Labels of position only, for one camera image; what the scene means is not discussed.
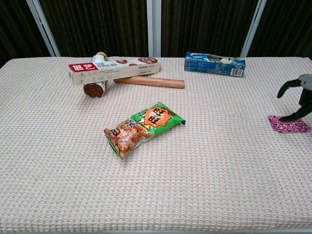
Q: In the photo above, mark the green snack bag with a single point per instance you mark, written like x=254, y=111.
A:
x=141, y=129

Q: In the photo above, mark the magenta patterned packet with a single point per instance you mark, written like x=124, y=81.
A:
x=290, y=127

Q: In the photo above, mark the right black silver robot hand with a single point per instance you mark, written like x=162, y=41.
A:
x=306, y=97

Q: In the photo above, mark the pink woven table cloth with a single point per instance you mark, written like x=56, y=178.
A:
x=73, y=182

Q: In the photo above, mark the long white box red label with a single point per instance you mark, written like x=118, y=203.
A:
x=114, y=70

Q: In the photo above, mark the blue cookie box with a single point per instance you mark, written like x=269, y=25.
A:
x=209, y=65

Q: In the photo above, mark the white bottle tan cap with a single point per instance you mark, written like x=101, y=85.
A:
x=93, y=90

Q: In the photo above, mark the dark brown curtain panel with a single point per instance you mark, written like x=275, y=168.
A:
x=17, y=29
x=97, y=24
x=287, y=26
x=202, y=24

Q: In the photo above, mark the white partition post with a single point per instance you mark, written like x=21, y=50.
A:
x=253, y=26
x=153, y=26
x=44, y=26

